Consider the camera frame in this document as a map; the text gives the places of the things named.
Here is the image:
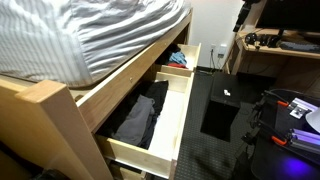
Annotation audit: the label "black robot cart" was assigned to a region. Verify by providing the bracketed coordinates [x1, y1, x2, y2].
[232, 88, 320, 180]

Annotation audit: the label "light wooden bed frame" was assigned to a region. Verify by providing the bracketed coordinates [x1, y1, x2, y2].
[0, 9, 194, 180]

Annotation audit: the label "black power cable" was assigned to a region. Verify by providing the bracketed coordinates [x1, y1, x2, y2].
[208, 49, 222, 72]

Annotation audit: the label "white striped bedding mattress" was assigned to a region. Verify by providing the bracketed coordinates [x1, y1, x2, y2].
[0, 0, 193, 88]

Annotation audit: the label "dark keyboard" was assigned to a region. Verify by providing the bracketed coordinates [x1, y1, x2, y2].
[278, 40, 320, 54]

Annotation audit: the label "black box stool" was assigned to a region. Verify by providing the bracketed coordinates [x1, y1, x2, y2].
[200, 72, 242, 143]

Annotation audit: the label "large wooden bed drawer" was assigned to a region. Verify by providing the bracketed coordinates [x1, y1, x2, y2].
[94, 71, 195, 180]

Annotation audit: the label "black folded garment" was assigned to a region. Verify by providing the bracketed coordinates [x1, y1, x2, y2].
[137, 79, 170, 150]

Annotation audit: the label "wooden desk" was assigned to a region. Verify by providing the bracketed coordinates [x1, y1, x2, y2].
[224, 0, 320, 88]

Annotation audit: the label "grey folded garment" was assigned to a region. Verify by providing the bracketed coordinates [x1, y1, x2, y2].
[112, 94, 157, 147]

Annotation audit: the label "dark crumpled garment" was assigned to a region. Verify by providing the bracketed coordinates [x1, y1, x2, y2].
[155, 43, 183, 66]

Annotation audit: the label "orange clamp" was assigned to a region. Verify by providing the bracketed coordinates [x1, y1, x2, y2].
[276, 99, 290, 108]
[270, 134, 289, 147]

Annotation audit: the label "silver aluminium extrusion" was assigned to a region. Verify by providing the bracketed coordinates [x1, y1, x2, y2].
[287, 97, 320, 120]
[288, 128, 320, 155]

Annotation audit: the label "black headphones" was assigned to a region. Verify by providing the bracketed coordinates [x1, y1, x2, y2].
[244, 32, 283, 49]

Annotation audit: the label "black camera on pole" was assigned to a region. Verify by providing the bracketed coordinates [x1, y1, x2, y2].
[232, 0, 262, 34]

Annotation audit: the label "red garment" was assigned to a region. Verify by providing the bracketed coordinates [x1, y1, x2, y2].
[167, 62, 189, 70]

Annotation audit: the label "white wall outlet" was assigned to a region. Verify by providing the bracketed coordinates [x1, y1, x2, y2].
[217, 44, 228, 56]

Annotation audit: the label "blue garment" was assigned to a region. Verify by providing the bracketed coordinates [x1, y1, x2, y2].
[168, 50, 188, 66]

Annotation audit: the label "wooden lower drawer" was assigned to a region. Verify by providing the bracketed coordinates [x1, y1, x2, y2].
[105, 159, 148, 180]

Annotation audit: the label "black computer monitor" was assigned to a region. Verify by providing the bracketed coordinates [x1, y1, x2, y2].
[255, 0, 320, 33]

